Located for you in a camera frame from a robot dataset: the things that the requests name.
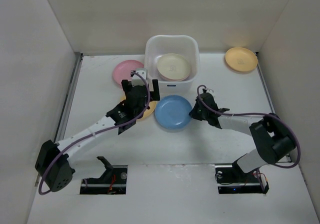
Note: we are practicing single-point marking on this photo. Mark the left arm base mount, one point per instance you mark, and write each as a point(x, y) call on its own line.
point(113, 181)

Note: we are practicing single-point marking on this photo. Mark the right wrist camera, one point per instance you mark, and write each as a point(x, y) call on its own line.
point(207, 90)

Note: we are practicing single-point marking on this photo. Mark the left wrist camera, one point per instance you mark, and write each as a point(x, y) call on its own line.
point(139, 77)

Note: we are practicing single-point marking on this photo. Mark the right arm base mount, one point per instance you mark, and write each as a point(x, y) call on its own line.
point(253, 182)

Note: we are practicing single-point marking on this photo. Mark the white plastic bin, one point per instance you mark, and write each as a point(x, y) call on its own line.
point(183, 45)

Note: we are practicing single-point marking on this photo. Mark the blue plate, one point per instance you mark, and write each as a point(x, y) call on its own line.
point(172, 112)

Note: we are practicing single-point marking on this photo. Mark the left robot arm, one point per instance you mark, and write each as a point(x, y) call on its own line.
point(58, 163)

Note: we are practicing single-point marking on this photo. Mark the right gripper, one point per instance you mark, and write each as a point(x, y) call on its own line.
point(200, 111)

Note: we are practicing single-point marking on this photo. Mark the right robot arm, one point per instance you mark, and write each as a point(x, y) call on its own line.
point(273, 139)

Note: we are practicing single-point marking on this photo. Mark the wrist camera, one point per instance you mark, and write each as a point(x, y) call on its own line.
point(207, 90)
point(139, 77)

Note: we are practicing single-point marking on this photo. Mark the cream plate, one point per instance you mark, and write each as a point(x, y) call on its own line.
point(173, 66)

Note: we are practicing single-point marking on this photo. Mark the yellow plate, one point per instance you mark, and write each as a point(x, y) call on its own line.
point(241, 59)
point(148, 112)

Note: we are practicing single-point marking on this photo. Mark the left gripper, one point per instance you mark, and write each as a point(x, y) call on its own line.
point(154, 94)

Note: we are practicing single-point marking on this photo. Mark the pink plate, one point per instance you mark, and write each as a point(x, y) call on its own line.
point(122, 71)
point(173, 80)

